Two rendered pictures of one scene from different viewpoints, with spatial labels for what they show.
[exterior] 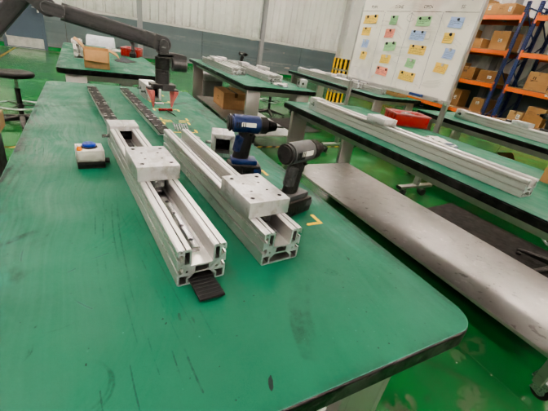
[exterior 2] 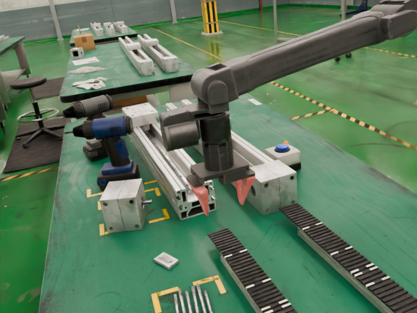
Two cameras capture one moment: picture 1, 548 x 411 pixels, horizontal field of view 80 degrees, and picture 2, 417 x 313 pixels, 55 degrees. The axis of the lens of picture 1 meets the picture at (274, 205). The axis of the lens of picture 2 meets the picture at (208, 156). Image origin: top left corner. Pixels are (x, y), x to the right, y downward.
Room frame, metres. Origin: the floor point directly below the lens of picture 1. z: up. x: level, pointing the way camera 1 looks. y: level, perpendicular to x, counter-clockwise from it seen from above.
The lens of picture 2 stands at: (2.12, 0.76, 1.33)
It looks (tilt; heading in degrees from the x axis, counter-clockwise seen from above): 23 degrees down; 198
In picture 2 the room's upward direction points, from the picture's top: 7 degrees counter-clockwise
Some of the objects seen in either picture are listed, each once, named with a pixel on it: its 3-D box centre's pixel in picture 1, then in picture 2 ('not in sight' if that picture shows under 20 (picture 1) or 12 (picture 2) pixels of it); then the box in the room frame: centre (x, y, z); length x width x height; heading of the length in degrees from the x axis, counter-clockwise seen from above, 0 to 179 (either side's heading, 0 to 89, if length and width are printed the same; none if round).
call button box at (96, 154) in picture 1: (93, 155); (280, 159); (1.00, 0.62, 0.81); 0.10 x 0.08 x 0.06; 126
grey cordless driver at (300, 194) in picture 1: (301, 175); (89, 130); (0.93, -0.07, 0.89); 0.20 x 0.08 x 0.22; 141
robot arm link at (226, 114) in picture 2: (163, 63); (211, 127); (1.45, 0.55, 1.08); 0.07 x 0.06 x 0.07; 123
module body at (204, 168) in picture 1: (214, 178); (158, 149); (0.96, 0.20, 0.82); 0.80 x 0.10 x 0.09; 36
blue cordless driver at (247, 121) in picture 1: (253, 147); (103, 153); (1.13, 0.11, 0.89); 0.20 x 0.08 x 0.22; 108
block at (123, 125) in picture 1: (119, 134); (275, 185); (1.20, 0.63, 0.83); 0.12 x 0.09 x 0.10; 126
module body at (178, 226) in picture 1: (152, 183); (210, 137); (0.84, 0.36, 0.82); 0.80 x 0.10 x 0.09; 36
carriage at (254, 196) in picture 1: (253, 198); (140, 117); (0.75, 0.06, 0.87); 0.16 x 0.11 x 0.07; 36
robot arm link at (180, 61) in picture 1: (172, 55); (192, 113); (1.47, 0.52, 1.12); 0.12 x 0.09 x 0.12; 123
